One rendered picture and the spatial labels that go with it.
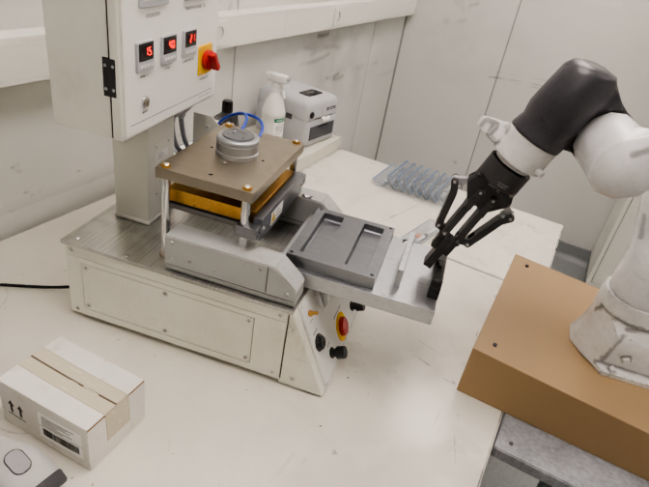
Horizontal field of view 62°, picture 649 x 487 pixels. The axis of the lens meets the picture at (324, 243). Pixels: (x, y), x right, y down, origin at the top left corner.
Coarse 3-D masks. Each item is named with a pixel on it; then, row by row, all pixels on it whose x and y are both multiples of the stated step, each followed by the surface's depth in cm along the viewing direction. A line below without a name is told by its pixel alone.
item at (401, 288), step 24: (408, 240) 104; (384, 264) 103; (408, 264) 104; (312, 288) 97; (336, 288) 96; (360, 288) 95; (384, 288) 96; (408, 288) 97; (408, 312) 94; (432, 312) 92
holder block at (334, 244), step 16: (320, 208) 112; (320, 224) 109; (336, 224) 111; (352, 224) 109; (368, 224) 110; (304, 240) 101; (320, 240) 105; (336, 240) 103; (352, 240) 103; (368, 240) 107; (384, 240) 105; (288, 256) 96; (304, 256) 96; (320, 256) 100; (336, 256) 98; (352, 256) 101; (368, 256) 102; (384, 256) 103; (320, 272) 96; (336, 272) 95; (352, 272) 94; (368, 272) 95; (368, 288) 95
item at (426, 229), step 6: (426, 222) 164; (432, 222) 164; (414, 228) 160; (420, 228) 160; (426, 228) 161; (432, 228) 161; (408, 234) 156; (420, 234) 157; (426, 234) 158; (432, 234) 158; (414, 240) 154; (420, 240) 154
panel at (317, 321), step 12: (312, 300) 101; (336, 300) 112; (300, 312) 95; (312, 312) 98; (324, 312) 106; (336, 312) 112; (348, 312) 118; (312, 324) 100; (324, 324) 105; (336, 324) 111; (312, 336) 99; (324, 336) 104; (336, 336) 110; (312, 348) 98; (324, 348) 104; (324, 360) 103; (336, 360) 109; (324, 372) 102; (324, 384) 102
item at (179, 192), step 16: (288, 176) 108; (176, 192) 97; (192, 192) 96; (208, 192) 97; (272, 192) 101; (176, 208) 98; (192, 208) 98; (208, 208) 96; (224, 208) 95; (240, 208) 94; (256, 208) 95
